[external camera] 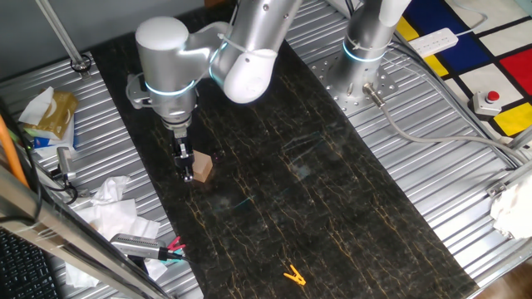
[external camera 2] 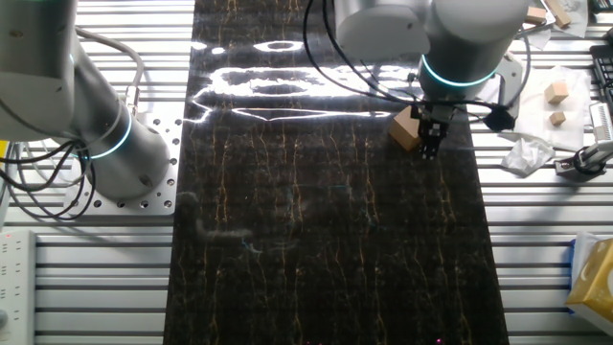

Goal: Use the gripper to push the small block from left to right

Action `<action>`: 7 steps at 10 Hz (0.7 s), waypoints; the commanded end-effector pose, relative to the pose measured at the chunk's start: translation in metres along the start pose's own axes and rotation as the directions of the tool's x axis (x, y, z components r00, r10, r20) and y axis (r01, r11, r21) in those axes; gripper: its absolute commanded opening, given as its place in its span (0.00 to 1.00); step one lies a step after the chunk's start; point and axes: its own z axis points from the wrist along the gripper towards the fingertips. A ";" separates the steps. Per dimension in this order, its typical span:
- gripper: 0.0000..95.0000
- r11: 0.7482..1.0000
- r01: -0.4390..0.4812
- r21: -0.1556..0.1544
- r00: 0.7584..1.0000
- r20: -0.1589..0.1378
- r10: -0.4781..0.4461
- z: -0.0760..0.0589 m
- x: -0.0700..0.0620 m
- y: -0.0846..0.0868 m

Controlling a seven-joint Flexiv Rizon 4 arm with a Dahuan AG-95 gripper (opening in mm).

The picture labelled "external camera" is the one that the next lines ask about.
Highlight silver corner bracket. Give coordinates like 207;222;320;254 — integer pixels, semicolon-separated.
485;180;509;199

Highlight white cloth bundle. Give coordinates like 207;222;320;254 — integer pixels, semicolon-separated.
489;174;532;241

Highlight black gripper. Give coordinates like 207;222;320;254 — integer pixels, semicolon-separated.
172;135;196;184

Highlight white power strip cable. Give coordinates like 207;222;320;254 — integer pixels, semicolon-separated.
455;0;490;37

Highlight white power strip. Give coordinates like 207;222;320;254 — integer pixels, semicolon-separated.
407;27;460;58

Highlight orange clothespin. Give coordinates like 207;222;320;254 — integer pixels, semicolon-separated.
283;264;308;287

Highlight black usb hub cable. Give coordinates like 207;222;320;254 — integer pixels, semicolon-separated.
165;248;196;267

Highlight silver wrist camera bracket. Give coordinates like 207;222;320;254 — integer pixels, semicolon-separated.
126;73;153;110

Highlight orange tube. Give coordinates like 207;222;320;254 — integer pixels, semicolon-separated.
0;114;30;188

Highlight black keyboard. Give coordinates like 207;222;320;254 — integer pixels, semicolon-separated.
0;228;59;299

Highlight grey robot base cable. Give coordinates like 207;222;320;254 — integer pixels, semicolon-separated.
362;81;529;165

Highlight red clothespin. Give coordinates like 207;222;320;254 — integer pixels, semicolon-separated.
166;235;187;252

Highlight gold tissue pack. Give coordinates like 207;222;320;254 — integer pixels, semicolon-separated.
24;90;79;140

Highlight black marble pattern mat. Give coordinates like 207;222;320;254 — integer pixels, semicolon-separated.
89;0;479;299

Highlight teal clothespin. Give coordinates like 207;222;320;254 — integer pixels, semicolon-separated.
160;244;186;265

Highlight blue and white package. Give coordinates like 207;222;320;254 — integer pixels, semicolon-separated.
24;120;78;159

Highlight colourful squares floor mat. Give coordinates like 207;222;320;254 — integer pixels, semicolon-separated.
394;0;532;138

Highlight metal frame bar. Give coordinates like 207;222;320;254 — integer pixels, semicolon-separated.
0;165;171;299

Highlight black camera device cable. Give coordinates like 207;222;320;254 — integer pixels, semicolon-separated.
41;174;80;205

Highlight white tissue paper sheets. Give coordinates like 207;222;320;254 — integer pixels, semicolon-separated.
64;198;170;288

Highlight crumpled white tissue ball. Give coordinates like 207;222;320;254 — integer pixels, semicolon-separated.
90;175;131;207

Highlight small wooden block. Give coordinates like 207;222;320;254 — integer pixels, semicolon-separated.
191;149;214;184

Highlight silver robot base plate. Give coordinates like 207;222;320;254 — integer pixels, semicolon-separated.
309;51;400;117

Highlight white tissue sheet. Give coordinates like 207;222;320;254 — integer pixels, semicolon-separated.
18;86;55;125

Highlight grey emergency stop box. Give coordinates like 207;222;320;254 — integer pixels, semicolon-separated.
471;90;503;117

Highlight aluminium pole with base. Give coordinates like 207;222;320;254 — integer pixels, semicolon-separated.
35;0;92;80

